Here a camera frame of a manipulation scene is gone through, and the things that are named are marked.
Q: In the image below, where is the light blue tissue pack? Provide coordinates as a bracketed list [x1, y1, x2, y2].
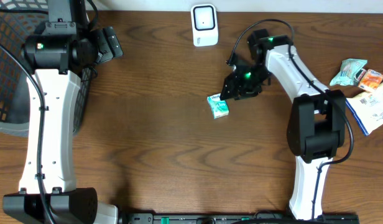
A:
[207, 93, 229, 119]

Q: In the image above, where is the large yellow snack bag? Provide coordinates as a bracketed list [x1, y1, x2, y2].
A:
[346, 82, 383, 136]

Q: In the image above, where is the grey plastic mesh basket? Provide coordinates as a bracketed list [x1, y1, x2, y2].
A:
[0, 0, 97, 137]

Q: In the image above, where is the small orange carton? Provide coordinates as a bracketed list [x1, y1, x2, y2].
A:
[358, 69, 383, 93]

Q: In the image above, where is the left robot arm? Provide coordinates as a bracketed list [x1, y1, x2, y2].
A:
[2, 1, 123, 224]

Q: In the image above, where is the teal snack packet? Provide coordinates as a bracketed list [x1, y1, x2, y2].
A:
[330, 58, 367, 86]

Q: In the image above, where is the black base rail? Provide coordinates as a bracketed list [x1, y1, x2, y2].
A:
[118, 213, 360, 224]

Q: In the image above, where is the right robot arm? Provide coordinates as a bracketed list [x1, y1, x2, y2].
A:
[219, 29, 346, 221]

